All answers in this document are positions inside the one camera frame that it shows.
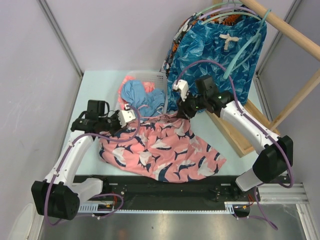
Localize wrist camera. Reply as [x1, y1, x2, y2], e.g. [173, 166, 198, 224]
[118, 104, 136, 128]
[172, 79, 189, 102]

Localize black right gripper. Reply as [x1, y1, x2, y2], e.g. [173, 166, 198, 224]
[176, 90, 207, 121]

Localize wooden rack base frame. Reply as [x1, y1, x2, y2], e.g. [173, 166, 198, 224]
[206, 99, 270, 158]

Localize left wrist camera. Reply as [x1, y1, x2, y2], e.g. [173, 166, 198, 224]
[118, 104, 136, 128]

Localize wooden hanging rod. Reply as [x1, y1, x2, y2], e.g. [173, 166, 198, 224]
[241, 0, 320, 61]

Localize white plastic laundry basket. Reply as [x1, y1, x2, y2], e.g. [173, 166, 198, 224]
[115, 70, 168, 113]

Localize purple hanger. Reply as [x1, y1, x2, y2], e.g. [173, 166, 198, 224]
[199, 6, 257, 20]

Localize blue shark print shorts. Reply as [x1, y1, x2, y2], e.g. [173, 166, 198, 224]
[167, 17, 267, 111]

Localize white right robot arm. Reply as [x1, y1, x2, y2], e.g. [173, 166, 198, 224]
[172, 75, 294, 201]

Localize mint green hanger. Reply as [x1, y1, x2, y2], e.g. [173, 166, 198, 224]
[195, 1, 257, 20]

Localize white drawstring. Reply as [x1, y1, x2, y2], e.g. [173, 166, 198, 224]
[219, 33, 239, 51]

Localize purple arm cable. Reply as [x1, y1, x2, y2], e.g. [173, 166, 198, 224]
[177, 59, 295, 231]
[44, 103, 141, 227]

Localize white cable duct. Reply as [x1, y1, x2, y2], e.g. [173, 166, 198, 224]
[76, 201, 237, 215]

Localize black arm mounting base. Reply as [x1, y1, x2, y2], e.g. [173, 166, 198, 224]
[78, 175, 260, 217]

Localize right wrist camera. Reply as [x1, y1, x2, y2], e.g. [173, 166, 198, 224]
[172, 79, 189, 102]

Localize aluminium corner post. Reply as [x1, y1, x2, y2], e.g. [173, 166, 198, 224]
[37, 0, 84, 79]

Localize teal hanger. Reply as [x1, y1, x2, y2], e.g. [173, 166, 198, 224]
[222, 8, 272, 80]

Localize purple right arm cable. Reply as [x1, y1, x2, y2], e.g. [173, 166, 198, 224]
[177, 59, 295, 231]

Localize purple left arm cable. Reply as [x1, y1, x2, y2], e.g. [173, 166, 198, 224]
[44, 103, 141, 227]

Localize pink shark print shorts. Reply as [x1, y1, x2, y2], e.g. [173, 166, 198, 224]
[98, 112, 227, 184]

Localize light blue garment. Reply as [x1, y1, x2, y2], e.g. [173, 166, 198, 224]
[121, 80, 165, 117]

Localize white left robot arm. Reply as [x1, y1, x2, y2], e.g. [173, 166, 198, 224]
[31, 100, 135, 221]

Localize pink wire hanger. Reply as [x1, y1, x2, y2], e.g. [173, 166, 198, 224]
[137, 104, 178, 122]

